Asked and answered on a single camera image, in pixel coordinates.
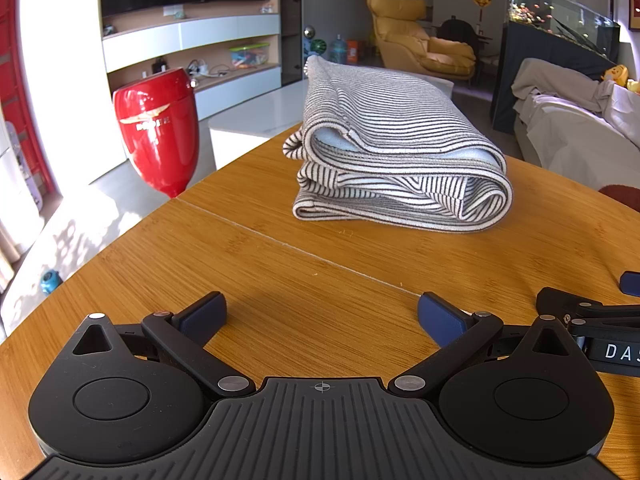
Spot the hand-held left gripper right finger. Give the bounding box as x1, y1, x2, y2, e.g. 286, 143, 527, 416
387, 292, 577, 402

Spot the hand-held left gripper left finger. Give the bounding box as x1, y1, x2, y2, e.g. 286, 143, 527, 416
70, 291, 257, 402

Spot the grey striped shirt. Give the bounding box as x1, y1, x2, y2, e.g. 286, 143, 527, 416
282, 55, 515, 235

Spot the dark red fleece jacket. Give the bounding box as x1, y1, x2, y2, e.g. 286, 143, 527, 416
597, 184, 640, 207

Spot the grey sofa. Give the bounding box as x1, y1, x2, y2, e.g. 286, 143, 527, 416
515, 80, 640, 193

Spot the red goblet-shaped bin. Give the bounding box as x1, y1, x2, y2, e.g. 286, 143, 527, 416
112, 66, 201, 200

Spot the yellow duck plush toy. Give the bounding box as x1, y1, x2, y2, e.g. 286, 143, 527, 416
600, 64, 630, 86

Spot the white coffee table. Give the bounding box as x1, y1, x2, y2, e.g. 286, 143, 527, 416
207, 77, 456, 171

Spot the beige blanket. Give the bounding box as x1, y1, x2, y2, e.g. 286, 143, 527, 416
511, 57, 618, 121

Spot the clear box of colourful toys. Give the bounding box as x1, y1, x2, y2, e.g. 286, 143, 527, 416
229, 42, 271, 68

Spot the glass fish tank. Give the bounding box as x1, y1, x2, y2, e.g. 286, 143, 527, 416
507, 0, 621, 63

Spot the yellow leather armchair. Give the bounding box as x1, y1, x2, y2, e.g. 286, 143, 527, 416
366, 0, 477, 81

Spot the blue water bottle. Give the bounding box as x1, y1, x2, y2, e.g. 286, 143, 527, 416
327, 35, 348, 65

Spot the black chair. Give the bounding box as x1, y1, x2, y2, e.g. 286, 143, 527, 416
437, 19, 481, 43

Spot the blue toy figure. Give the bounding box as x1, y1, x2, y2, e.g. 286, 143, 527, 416
302, 25, 328, 61

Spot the white power strip with cables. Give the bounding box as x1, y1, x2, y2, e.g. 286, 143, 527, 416
187, 60, 231, 78

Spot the white and wood wall cabinet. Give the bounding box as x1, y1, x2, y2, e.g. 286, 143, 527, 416
100, 0, 283, 123

